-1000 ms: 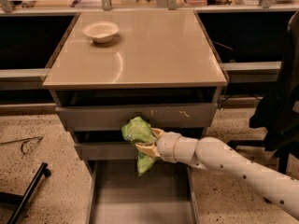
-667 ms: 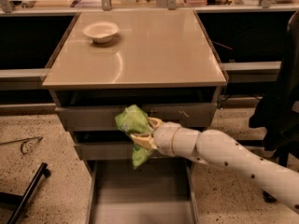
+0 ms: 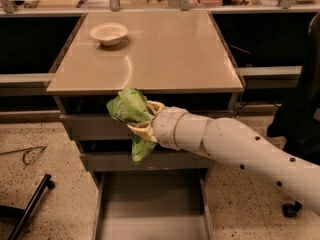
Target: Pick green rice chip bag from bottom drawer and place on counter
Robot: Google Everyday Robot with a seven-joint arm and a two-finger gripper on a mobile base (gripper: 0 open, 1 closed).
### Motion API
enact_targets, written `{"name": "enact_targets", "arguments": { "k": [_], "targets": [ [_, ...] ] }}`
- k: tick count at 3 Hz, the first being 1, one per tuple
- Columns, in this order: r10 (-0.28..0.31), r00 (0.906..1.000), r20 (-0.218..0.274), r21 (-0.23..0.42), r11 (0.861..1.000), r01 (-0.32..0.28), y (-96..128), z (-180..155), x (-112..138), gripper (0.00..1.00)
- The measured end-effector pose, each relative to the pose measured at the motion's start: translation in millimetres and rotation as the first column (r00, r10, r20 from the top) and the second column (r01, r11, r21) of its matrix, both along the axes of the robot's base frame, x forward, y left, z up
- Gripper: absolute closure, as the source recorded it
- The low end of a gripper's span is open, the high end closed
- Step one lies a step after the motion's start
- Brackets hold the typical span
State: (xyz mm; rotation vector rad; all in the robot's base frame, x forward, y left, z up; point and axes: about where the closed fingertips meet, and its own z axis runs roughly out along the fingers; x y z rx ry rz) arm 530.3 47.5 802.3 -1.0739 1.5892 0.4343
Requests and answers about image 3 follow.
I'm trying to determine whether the white paper bowl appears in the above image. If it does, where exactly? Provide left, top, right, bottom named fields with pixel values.
left=89, top=22, right=128, bottom=46

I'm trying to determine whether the black chair leg left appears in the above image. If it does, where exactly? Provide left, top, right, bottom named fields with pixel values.
left=0, top=174, right=55, bottom=240

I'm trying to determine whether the green rice chip bag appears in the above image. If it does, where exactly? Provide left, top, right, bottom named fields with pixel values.
left=106, top=88, right=157, bottom=163

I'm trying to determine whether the black office chair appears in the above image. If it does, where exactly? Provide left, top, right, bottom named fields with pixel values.
left=266, top=11, right=320, bottom=218

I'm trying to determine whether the grey open bottom drawer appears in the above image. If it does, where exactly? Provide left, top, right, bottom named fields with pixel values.
left=92, top=169, right=214, bottom=240

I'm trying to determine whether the beige counter top cabinet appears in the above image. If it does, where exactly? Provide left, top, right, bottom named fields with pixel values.
left=47, top=10, right=243, bottom=95

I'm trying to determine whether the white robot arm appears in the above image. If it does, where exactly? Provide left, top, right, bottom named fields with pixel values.
left=127, top=101, right=320, bottom=215

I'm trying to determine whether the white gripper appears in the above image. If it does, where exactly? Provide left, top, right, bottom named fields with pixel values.
left=127, top=100, right=188, bottom=150

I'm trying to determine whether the metal wire hook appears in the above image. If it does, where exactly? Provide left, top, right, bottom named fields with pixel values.
left=0, top=146, right=46, bottom=165

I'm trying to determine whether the grey middle drawer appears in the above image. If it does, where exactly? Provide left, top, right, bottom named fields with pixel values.
left=80, top=150, right=215, bottom=172

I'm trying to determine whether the grey top drawer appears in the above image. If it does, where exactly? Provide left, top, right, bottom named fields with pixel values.
left=60, top=113, right=132, bottom=141

